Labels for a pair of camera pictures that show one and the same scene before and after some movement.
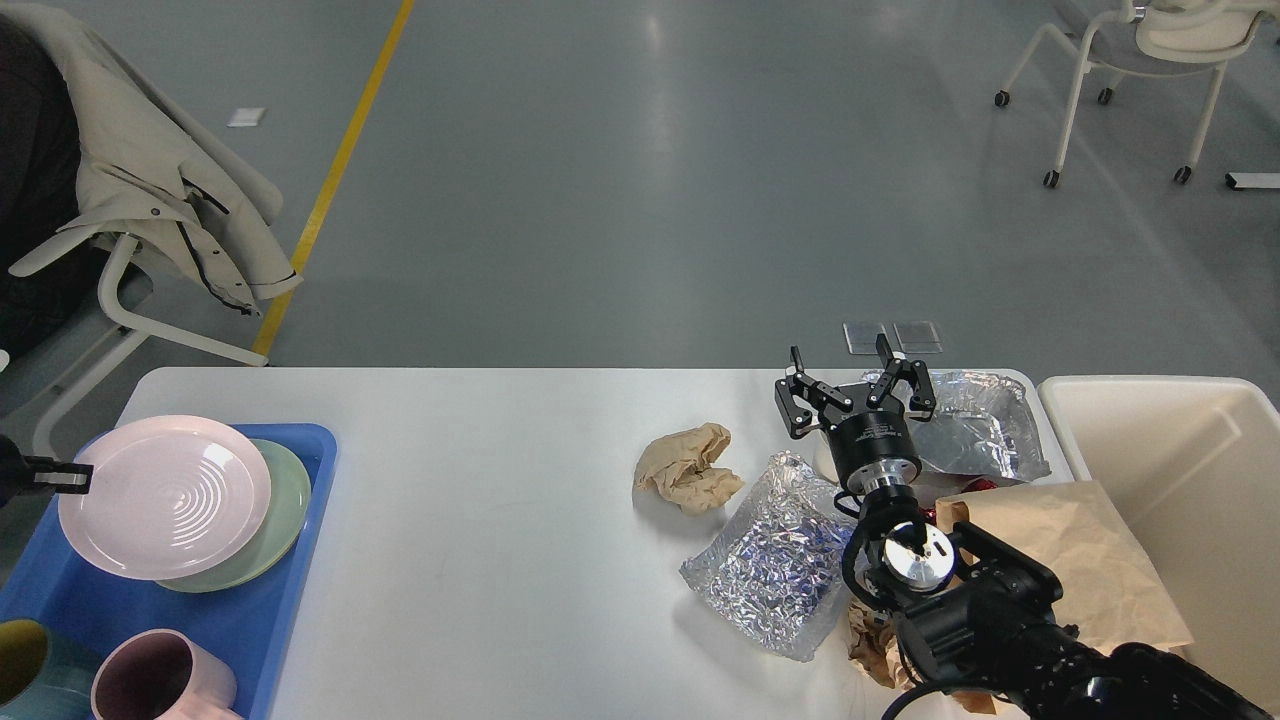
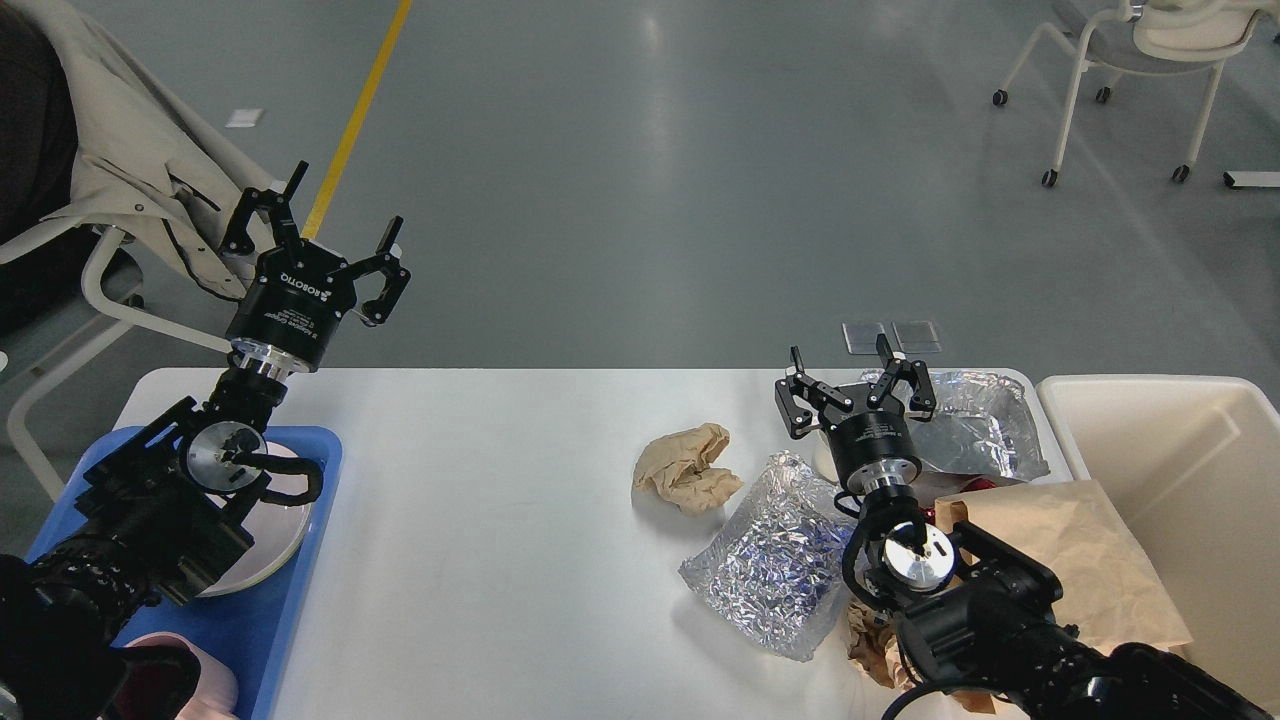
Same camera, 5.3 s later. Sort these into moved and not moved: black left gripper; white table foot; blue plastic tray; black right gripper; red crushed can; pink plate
Moved: pink plate; black left gripper
Not moved: white table foot; red crushed can; blue plastic tray; black right gripper
